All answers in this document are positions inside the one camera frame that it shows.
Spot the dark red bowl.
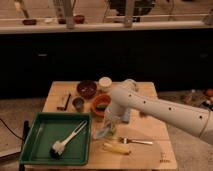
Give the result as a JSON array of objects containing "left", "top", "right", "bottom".
[{"left": 77, "top": 80, "right": 97, "bottom": 99}]

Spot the green item in orange bowl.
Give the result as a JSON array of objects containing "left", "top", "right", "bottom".
[{"left": 96, "top": 104, "right": 108, "bottom": 111}]

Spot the orange bowl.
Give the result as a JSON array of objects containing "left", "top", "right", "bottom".
[{"left": 91, "top": 94, "right": 111, "bottom": 117}]

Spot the small grey metal cup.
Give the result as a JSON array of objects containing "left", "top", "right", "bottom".
[{"left": 72, "top": 97, "right": 84, "bottom": 112}]

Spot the green plastic tray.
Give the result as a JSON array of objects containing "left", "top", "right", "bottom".
[{"left": 20, "top": 113, "right": 92, "bottom": 166}]

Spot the white plastic cup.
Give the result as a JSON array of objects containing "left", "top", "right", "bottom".
[{"left": 98, "top": 77, "right": 112, "bottom": 92}]

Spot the dark bowl on shelf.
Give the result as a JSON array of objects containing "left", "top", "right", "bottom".
[{"left": 22, "top": 19, "right": 37, "bottom": 25}]

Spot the yellow banana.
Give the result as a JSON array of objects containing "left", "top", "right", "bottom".
[{"left": 103, "top": 143, "right": 131, "bottom": 155}]

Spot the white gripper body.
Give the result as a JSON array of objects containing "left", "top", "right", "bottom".
[{"left": 105, "top": 102, "right": 124, "bottom": 131}]

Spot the brown wooden block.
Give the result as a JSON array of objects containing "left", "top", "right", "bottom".
[{"left": 56, "top": 93, "right": 71, "bottom": 111}]

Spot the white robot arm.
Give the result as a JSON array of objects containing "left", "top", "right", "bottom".
[{"left": 106, "top": 79, "right": 213, "bottom": 145}]

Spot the red bowl on shelf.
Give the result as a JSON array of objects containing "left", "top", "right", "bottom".
[{"left": 74, "top": 15, "right": 85, "bottom": 24}]

